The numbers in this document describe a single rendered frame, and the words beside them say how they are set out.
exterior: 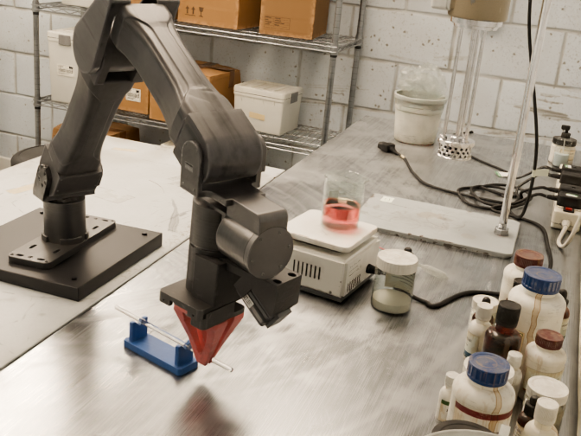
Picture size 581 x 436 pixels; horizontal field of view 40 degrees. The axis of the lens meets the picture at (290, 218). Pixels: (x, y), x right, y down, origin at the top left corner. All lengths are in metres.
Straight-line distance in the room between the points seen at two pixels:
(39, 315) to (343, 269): 0.42
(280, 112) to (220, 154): 2.61
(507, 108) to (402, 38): 0.54
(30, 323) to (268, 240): 0.41
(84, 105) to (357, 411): 0.52
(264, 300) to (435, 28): 2.79
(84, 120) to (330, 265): 0.40
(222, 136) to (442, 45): 2.76
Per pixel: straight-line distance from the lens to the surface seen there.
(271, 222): 0.77
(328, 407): 0.93
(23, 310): 1.11
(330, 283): 1.15
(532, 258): 1.15
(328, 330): 1.09
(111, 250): 1.24
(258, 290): 0.82
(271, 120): 3.44
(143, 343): 1.00
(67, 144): 1.13
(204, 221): 0.84
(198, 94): 0.85
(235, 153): 0.81
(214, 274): 0.84
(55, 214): 1.22
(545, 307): 1.03
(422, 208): 1.59
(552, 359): 0.98
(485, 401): 0.82
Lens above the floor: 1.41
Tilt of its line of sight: 20 degrees down
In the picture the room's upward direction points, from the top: 6 degrees clockwise
